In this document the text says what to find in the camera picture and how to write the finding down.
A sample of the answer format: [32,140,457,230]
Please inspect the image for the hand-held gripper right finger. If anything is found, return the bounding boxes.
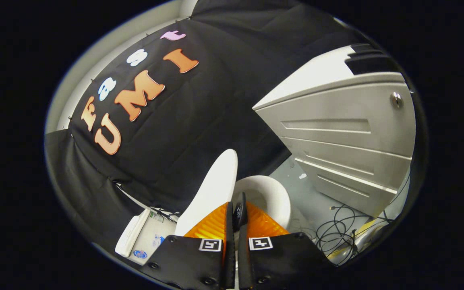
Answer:
[237,201,337,290]

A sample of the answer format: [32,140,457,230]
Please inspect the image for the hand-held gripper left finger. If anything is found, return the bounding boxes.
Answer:
[140,201,236,290]

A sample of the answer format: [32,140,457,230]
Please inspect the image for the black lid pull tab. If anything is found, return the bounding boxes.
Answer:
[234,193,249,232]

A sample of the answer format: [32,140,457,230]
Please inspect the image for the white toilet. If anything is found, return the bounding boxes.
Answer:
[115,175,293,266]

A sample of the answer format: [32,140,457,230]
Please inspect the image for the black backdrop cloth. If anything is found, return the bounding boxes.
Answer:
[45,0,377,258]

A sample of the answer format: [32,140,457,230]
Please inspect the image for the white drawer cabinet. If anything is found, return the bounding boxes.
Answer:
[252,44,416,218]

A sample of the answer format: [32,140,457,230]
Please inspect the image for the tangled black cables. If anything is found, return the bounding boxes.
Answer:
[302,203,412,266]

